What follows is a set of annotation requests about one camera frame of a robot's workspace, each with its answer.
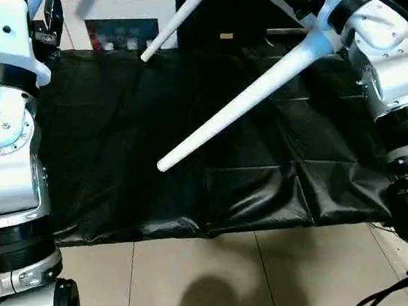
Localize white ceramic jar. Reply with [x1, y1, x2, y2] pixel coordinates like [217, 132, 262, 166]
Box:
[124, 35, 139, 52]

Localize white glass-door cabinet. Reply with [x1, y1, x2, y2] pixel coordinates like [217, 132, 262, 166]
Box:
[59, 0, 184, 62]

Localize black metal table frame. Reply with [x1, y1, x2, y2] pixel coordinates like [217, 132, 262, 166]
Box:
[349, 258, 408, 306]

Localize black glossy mat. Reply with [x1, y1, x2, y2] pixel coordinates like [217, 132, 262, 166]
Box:
[27, 16, 398, 257]

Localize black television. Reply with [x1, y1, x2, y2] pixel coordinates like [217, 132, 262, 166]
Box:
[266, 24, 310, 41]

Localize red white ceramic figure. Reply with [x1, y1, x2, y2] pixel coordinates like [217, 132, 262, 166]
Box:
[91, 31, 104, 55]

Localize white plastic table leg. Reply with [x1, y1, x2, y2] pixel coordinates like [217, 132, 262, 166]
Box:
[134, 0, 234, 64]
[144, 24, 346, 173]

